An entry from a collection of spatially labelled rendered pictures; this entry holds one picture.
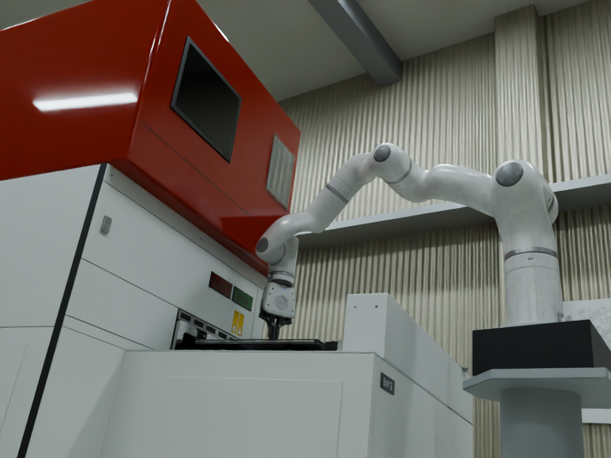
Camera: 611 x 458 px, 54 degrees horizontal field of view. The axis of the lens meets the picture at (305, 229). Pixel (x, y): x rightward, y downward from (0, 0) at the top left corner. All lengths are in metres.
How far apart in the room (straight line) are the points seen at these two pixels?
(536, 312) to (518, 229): 0.20
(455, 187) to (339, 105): 4.11
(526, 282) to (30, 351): 1.09
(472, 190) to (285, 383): 0.71
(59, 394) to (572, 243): 3.42
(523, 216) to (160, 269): 0.91
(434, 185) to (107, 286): 0.87
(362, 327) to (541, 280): 0.41
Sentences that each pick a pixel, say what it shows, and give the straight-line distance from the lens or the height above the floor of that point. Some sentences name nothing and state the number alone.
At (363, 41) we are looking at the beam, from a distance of 5.11.
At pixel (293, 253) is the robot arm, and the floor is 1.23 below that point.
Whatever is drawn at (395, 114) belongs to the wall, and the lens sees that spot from 5.29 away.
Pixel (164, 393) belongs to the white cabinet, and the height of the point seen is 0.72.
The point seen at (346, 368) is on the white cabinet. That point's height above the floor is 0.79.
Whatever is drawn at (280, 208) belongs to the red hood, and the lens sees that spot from 2.11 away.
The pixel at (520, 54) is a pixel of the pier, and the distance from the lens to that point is 4.92.
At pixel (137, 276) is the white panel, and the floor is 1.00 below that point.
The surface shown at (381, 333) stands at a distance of 1.27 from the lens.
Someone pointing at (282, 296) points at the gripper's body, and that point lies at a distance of 1.84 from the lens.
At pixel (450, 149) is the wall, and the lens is 4.85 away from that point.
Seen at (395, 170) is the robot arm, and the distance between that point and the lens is 1.71.
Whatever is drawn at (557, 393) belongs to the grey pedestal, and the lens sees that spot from 1.35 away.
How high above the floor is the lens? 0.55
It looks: 24 degrees up
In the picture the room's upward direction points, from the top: 7 degrees clockwise
